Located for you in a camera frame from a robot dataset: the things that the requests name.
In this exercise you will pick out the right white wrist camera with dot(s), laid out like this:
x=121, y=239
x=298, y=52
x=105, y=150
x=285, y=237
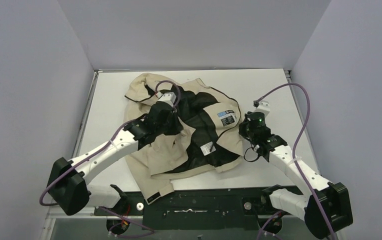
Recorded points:
x=262, y=106

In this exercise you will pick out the beige jacket with black lining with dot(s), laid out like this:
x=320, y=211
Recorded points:
x=209, y=139

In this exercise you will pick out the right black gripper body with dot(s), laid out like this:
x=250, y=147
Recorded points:
x=245, y=130

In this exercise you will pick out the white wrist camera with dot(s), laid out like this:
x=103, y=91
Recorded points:
x=169, y=98
x=262, y=106

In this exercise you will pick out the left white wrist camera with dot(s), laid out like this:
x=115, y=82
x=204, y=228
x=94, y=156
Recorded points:
x=169, y=98

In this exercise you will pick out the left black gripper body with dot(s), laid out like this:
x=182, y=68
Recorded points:
x=170, y=120

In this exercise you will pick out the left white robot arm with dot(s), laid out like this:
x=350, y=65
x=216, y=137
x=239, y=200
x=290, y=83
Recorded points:
x=69, y=183

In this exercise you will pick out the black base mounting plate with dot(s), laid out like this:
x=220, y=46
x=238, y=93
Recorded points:
x=207, y=209

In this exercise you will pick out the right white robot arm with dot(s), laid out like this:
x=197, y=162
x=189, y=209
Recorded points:
x=325, y=207

